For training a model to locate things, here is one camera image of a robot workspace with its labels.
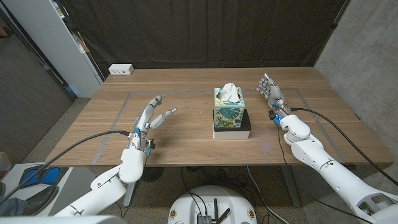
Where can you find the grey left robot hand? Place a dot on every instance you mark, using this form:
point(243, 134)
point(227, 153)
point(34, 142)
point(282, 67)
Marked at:
point(143, 124)

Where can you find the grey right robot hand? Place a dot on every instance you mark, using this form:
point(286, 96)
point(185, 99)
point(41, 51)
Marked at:
point(275, 95)

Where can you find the white tissue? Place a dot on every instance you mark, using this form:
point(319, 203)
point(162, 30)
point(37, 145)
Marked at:
point(229, 91)

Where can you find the teal floral tissue box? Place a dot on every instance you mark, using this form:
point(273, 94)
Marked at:
point(228, 115)

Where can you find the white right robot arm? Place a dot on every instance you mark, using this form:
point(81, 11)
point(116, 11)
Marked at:
point(314, 152)

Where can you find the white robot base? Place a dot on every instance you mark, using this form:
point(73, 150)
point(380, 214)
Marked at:
point(186, 208)

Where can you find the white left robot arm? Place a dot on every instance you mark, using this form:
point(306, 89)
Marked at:
point(105, 189)

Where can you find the black foam block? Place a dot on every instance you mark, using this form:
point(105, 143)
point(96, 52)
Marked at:
point(247, 123)

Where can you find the black round disc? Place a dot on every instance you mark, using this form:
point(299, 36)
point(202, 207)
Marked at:
point(154, 174)

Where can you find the white power strip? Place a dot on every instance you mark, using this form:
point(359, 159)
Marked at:
point(120, 69)

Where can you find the grey table leg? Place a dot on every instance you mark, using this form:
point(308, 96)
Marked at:
point(290, 186)
point(129, 196)

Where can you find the white floor platform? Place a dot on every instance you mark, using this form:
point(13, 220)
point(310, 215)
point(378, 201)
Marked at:
point(77, 183)

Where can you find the black backdrop curtain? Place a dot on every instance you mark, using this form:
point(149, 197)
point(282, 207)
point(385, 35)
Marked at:
point(202, 31)

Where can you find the blue foot pedal unit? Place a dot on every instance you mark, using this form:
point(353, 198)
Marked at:
point(49, 175)

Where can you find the white cabinet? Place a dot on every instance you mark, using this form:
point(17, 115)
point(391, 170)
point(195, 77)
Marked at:
point(56, 46)

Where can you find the black leather shoe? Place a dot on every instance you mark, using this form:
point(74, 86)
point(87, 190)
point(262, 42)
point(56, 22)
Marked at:
point(40, 200)

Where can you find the blue jeans leg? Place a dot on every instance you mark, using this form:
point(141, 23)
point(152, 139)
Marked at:
point(11, 207)

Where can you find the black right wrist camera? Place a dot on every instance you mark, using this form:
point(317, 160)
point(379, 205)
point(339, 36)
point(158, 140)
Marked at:
point(272, 114)

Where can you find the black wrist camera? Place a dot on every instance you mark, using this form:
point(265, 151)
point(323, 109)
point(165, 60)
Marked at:
point(272, 114)
point(151, 144)

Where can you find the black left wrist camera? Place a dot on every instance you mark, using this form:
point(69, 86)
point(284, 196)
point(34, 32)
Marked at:
point(151, 144)

